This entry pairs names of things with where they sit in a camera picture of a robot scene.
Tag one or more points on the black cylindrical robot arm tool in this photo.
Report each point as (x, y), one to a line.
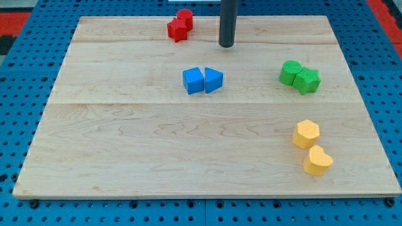
(227, 25)

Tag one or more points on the blue cube block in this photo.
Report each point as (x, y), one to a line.
(193, 80)

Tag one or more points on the blue triangle block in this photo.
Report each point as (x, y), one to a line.
(213, 79)

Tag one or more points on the light wooden board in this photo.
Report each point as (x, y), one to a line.
(119, 123)

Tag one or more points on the red star block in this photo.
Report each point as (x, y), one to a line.
(177, 30)

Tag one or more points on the red cylinder block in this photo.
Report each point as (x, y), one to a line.
(187, 15)

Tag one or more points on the green cylinder block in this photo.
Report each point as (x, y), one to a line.
(289, 70)

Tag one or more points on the yellow hexagon block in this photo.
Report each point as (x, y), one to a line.
(305, 134)

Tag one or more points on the green star block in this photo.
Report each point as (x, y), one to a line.
(307, 81)

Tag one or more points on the yellow heart block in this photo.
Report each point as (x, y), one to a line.
(317, 162)

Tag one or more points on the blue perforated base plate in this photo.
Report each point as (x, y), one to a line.
(31, 66)

